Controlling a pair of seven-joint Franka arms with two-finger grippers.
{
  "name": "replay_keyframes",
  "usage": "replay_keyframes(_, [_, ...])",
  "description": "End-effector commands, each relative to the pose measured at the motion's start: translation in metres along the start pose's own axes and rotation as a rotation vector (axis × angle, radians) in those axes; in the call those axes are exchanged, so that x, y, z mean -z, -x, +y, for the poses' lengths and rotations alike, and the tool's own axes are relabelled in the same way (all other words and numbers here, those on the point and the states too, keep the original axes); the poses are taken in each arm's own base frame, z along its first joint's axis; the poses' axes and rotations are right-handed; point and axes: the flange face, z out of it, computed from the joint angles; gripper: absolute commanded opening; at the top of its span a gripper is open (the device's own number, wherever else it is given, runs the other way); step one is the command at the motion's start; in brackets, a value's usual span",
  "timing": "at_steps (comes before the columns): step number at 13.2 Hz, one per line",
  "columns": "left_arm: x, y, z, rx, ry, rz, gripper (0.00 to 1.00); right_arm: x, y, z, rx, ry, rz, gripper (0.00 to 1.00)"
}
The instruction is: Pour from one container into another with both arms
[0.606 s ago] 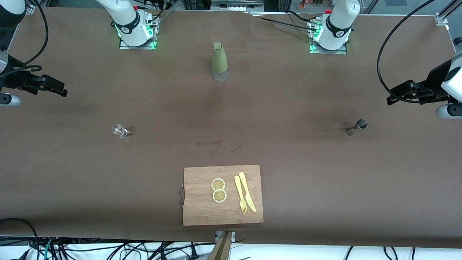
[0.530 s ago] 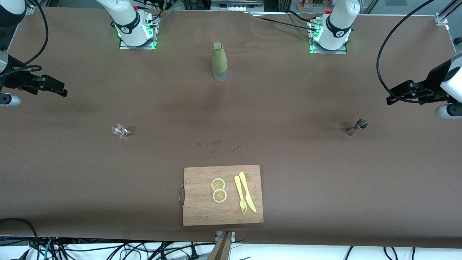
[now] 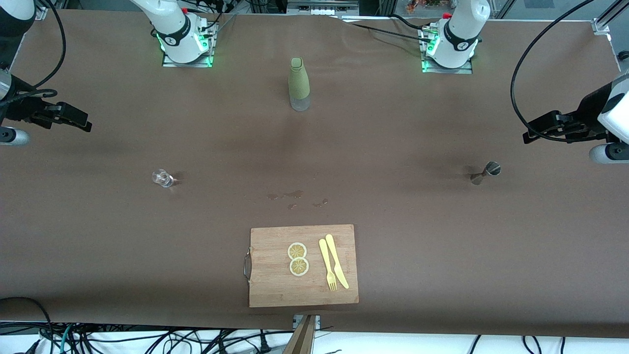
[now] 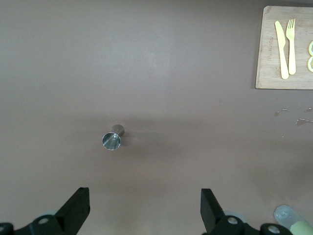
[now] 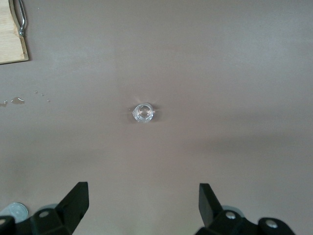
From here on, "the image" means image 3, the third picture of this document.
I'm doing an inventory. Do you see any steel jigger measuring cup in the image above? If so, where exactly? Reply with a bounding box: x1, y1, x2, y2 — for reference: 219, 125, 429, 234
470, 161, 502, 185

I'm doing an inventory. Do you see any brown table cover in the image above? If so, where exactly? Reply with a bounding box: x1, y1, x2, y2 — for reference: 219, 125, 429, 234
0, 9, 629, 340

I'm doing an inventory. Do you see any green sleeved glass bottle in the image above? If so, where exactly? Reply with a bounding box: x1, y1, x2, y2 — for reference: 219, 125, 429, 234
288, 57, 311, 112

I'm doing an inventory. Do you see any yellow plastic knife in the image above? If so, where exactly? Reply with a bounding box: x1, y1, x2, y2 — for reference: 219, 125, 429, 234
325, 234, 350, 290

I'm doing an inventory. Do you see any yellow plastic fork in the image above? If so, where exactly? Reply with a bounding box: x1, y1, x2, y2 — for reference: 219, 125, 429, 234
318, 238, 338, 292

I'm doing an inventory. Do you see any wooden cutting board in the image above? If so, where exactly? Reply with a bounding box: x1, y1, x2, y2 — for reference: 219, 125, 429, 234
244, 224, 359, 308

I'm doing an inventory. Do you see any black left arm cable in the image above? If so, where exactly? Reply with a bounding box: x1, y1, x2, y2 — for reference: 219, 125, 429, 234
511, 0, 596, 144

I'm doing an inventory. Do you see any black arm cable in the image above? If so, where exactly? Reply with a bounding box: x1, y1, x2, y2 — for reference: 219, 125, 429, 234
511, 0, 596, 144
9, 0, 67, 99

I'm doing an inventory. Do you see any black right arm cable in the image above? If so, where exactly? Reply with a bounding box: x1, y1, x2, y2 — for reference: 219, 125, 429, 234
9, 0, 67, 99

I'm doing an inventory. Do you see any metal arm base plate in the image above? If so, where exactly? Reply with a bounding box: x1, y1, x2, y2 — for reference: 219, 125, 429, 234
420, 26, 474, 75
162, 22, 215, 68

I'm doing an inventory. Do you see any aluminium frame corner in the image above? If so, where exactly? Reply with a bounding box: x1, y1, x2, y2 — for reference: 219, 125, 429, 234
592, 0, 629, 36

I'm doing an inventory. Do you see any black cable on table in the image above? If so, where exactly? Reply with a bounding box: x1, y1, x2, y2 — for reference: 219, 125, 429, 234
342, 14, 434, 44

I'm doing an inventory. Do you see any thick black cable loop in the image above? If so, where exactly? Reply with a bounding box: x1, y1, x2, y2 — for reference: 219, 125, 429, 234
0, 296, 54, 354

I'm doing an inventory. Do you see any teal cable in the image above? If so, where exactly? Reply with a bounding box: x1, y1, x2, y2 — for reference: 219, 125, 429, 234
58, 324, 75, 354

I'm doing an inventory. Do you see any wooden post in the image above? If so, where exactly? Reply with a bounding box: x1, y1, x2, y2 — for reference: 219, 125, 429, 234
284, 315, 317, 354

